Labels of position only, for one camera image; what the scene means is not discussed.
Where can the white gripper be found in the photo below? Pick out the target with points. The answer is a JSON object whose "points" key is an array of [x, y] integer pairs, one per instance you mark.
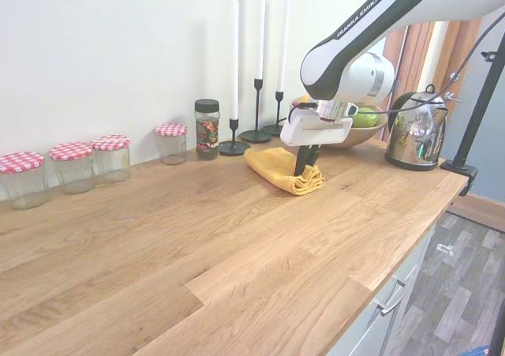
{"points": [[311, 133]]}

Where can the yellow terry cloth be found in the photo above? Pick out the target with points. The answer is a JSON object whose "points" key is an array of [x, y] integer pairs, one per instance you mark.
{"points": [[272, 166]]}

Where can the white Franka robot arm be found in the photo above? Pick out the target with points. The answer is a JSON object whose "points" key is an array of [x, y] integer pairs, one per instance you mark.
{"points": [[347, 44]]}

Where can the medium black candle holder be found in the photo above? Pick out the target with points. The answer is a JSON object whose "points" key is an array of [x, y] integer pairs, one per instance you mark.
{"points": [[272, 129]]}

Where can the tall black candle holder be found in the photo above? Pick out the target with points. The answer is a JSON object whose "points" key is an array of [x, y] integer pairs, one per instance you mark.
{"points": [[256, 136]]}

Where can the wooden fruit bowl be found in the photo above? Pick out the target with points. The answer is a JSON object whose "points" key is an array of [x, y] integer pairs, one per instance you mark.
{"points": [[363, 135]]}

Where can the orange mango fruit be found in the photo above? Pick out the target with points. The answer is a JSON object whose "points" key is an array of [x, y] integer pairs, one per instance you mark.
{"points": [[304, 98]]}

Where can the green apple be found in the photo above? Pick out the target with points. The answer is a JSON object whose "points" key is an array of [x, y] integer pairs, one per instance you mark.
{"points": [[365, 119]]}

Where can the short black candle holder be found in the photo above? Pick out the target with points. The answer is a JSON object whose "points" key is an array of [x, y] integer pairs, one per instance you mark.
{"points": [[234, 147]]}

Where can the spice jar with black lid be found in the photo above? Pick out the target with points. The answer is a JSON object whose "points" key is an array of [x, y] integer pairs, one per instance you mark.
{"points": [[207, 135]]}

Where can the shiny steel electric kettle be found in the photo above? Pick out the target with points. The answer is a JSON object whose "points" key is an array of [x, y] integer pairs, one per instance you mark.
{"points": [[414, 135]]}

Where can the white taper candle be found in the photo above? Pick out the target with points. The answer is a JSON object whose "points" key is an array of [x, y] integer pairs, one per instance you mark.
{"points": [[260, 28], [283, 40], [234, 56]]}

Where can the glass jar red checked lid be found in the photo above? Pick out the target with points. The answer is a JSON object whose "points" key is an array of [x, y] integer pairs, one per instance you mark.
{"points": [[112, 160], [171, 145], [73, 170], [23, 182]]}

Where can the wooden door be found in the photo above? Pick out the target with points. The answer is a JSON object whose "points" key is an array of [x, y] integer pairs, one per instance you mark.
{"points": [[414, 56]]}

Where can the small white plastic piece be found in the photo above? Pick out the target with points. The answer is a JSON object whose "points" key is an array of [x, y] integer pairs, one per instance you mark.
{"points": [[445, 248]]}

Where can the black Ulanzi camera clamp stand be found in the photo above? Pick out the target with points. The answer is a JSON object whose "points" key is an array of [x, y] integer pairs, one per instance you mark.
{"points": [[479, 111]]}

